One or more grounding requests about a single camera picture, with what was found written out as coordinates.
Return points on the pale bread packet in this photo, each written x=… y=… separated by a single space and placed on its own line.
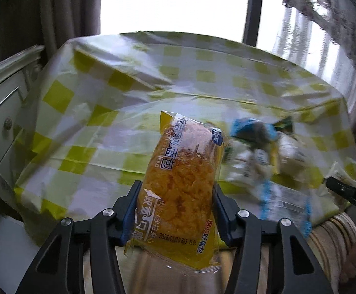
x=300 y=162

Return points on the white drawer cabinet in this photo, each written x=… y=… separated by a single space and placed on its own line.
x=0 y=113

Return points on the dark window frame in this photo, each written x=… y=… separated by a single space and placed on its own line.
x=253 y=15

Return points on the floral curtain valance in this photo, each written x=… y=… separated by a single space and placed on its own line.
x=312 y=3

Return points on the yellow bread packet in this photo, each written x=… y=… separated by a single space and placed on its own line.
x=178 y=190

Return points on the beige curtain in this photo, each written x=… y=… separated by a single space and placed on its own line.
x=70 y=15

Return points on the striped beige cloth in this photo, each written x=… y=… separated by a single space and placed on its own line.
x=331 y=251

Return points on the white lace curtain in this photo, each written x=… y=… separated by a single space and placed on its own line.
x=300 y=43

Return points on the green snack packet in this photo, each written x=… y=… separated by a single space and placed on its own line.
x=285 y=125

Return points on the yellow checked tablecloth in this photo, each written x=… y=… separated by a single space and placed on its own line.
x=181 y=76

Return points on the blue grey snack packet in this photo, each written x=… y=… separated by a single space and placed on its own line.
x=251 y=128

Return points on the blue cartoon snack packet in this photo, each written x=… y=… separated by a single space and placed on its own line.
x=285 y=208

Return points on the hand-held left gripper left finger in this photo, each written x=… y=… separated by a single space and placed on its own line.
x=124 y=220

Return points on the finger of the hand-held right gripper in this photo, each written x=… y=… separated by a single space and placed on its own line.
x=349 y=193

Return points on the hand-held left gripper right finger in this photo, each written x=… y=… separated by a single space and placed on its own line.
x=221 y=220

